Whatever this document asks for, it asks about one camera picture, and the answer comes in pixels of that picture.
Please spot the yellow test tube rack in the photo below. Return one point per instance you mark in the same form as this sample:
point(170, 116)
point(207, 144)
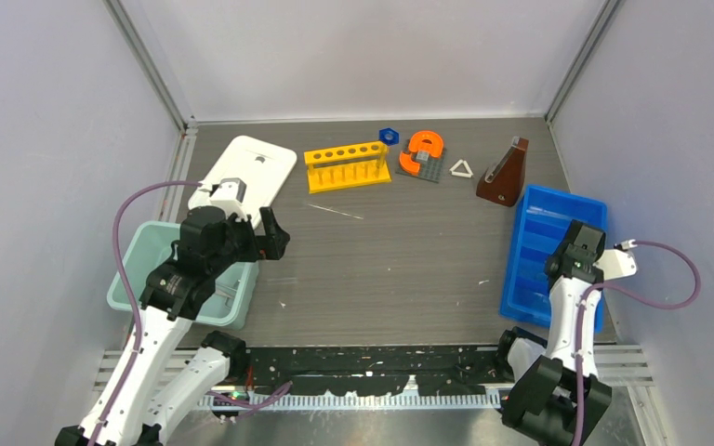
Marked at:
point(347, 167)

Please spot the grey studded base plate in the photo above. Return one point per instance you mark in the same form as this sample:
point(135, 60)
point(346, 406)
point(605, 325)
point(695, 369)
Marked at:
point(430, 167)

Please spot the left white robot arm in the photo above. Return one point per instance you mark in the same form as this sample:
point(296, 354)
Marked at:
point(132, 410)

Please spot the white plastic lid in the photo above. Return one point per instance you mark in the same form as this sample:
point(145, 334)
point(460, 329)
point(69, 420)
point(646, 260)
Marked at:
point(263, 166)

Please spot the metal crucible tongs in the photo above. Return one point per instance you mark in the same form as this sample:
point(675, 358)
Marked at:
point(234, 293)

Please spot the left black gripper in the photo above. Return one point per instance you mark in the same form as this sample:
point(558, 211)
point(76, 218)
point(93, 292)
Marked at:
point(268, 246)

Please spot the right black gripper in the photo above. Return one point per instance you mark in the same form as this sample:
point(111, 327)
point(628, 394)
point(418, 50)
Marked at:
point(596, 265)

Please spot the orange curved block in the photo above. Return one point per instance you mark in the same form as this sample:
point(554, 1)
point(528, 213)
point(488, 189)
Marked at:
point(421, 140)

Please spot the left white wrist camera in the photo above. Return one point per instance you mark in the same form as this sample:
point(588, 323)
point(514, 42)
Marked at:
point(228, 195)

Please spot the white clay triangle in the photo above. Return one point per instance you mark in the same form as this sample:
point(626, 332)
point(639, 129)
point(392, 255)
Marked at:
point(461, 168)

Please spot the blue hexagonal nut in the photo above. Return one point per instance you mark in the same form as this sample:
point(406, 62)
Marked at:
point(389, 136)

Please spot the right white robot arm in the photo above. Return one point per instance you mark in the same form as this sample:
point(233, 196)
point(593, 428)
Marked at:
point(557, 397)

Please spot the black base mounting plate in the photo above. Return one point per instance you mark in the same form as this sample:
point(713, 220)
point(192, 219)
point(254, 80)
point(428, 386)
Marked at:
point(444, 370)

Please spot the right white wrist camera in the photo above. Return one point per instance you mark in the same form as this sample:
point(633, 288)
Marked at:
point(618, 262)

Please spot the thin glass rod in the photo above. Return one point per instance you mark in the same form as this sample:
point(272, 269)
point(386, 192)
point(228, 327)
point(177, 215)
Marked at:
point(334, 211)

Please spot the glass stirring rod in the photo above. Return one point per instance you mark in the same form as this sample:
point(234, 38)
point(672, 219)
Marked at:
point(536, 211)

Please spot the blue plastic bin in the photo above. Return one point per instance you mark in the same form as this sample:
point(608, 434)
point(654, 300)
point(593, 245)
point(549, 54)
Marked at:
point(525, 294)

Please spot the brown wedge stand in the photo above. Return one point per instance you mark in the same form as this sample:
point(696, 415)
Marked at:
point(503, 183)

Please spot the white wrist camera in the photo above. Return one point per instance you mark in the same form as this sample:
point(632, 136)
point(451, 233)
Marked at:
point(618, 262)
point(228, 195)

